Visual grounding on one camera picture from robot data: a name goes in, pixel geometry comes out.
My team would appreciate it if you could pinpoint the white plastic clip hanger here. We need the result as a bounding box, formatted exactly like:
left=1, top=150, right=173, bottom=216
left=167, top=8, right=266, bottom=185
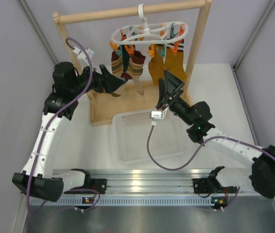
left=110, top=4, right=189, bottom=46

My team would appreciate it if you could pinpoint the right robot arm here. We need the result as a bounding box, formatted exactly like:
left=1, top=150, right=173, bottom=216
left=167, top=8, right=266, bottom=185
left=156, top=70, right=275, bottom=199

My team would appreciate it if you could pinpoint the teal sock with reindeer patch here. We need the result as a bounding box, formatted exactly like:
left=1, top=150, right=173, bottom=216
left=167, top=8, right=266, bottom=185
left=121, top=45, right=132, bottom=81

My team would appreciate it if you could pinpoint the striped sock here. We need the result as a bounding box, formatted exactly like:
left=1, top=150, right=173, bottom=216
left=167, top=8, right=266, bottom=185
left=127, top=50, right=146, bottom=96
left=111, top=51, right=123, bottom=78

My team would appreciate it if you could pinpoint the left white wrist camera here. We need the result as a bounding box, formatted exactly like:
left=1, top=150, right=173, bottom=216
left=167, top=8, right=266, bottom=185
left=73, top=47, right=95, bottom=66

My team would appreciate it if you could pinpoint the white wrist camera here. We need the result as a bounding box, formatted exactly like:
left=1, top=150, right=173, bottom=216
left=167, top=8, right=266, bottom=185
left=150, top=108, right=168, bottom=126
left=73, top=47, right=95, bottom=66

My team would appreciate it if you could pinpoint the mustard sock right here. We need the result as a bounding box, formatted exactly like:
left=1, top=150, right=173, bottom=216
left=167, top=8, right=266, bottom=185
left=164, top=43, right=187, bottom=83

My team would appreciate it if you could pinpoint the yellow-orange clothes peg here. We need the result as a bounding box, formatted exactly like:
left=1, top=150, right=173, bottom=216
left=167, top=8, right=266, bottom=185
left=145, top=44, right=155, bottom=58

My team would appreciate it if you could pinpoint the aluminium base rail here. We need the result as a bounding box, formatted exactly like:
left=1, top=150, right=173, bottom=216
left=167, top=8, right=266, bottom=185
left=20, top=168, right=275, bottom=207

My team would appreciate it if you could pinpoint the mustard sock left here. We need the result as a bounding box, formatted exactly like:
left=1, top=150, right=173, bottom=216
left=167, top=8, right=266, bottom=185
left=148, top=45, right=164, bottom=86

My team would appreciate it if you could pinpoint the white plastic basket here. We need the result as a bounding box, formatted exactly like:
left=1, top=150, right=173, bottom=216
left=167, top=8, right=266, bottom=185
left=112, top=109, right=189, bottom=164

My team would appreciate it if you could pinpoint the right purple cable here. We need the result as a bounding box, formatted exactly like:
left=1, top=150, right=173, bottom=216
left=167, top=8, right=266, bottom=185
left=147, top=121, right=275, bottom=211

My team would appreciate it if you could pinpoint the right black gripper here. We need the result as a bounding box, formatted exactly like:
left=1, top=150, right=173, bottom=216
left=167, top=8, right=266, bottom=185
left=156, top=70, right=194, bottom=126

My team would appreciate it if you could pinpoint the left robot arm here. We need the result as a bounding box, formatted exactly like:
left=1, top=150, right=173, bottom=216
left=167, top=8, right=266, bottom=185
left=12, top=62, right=125, bottom=202

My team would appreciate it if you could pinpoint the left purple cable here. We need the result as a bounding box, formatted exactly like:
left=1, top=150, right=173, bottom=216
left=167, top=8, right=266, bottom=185
left=25, top=37, right=101, bottom=215

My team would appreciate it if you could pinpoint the orange clothes peg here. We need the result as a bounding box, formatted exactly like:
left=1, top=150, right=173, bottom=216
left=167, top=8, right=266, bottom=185
left=125, top=45, right=135, bottom=56

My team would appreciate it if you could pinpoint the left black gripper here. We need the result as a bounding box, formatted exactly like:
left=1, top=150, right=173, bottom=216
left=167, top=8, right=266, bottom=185
left=69, top=63, right=124, bottom=97

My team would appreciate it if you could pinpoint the purple cable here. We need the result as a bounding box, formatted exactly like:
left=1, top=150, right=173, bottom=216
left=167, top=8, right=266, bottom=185
left=25, top=37, right=101, bottom=215
left=147, top=121, right=275, bottom=211

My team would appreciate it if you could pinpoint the wooden hanger rack frame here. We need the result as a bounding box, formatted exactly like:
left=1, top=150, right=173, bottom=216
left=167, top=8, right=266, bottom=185
left=53, top=0, right=211, bottom=126

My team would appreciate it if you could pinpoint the teal clothes peg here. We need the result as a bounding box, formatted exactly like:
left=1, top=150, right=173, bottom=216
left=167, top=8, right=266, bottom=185
left=156, top=44, right=166, bottom=58

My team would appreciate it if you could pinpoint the mustard sock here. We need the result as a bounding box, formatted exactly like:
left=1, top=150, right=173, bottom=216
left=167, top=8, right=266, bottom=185
left=164, top=43, right=187, bottom=83
left=148, top=45, right=164, bottom=86

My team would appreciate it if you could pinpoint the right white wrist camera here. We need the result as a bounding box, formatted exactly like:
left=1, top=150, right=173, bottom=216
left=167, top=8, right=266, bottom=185
left=150, top=108, right=168, bottom=126

